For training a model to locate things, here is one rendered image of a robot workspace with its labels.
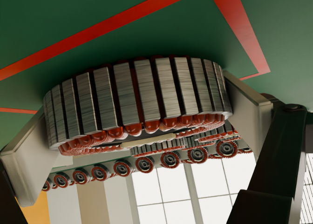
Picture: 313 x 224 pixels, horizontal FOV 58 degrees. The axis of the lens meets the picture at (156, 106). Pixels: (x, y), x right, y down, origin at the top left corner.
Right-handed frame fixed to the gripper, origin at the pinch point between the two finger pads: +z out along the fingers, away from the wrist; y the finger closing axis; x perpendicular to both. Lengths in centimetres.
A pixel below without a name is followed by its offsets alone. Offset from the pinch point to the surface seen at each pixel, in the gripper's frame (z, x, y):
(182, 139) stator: 30.5, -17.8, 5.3
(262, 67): 3.0, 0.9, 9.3
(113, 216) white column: 276, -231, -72
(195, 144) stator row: 54, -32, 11
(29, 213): 246, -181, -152
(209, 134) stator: 15.9, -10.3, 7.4
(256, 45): -1.3, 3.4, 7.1
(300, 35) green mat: -1.5, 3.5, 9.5
